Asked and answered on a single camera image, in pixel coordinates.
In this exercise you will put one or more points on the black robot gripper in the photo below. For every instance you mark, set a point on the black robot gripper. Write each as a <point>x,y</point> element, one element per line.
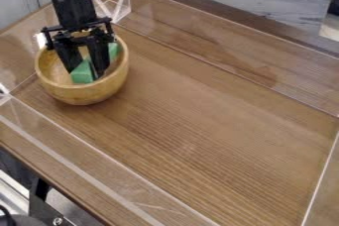
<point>95,34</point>

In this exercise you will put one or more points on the green rectangular block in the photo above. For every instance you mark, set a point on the green rectangular block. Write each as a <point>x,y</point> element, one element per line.
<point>83,73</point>

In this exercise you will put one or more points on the brown wooden bowl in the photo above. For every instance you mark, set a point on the brown wooden bowl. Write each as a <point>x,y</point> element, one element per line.
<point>57,83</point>

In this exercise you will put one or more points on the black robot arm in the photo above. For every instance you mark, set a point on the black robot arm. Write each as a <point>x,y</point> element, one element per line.
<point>73,13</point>

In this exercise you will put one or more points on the clear acrylic triangular bracket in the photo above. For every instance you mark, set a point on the clear acrylic triangular bracket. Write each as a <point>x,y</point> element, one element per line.
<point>116,10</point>

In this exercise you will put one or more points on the clear acrylic tray wall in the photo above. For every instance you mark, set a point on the clear acrylic tray wall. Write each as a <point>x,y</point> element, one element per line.
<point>219,137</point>

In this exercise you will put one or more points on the black table leg bracket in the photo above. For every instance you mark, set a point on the black table leg bracket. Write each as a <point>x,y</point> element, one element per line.
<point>40,209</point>

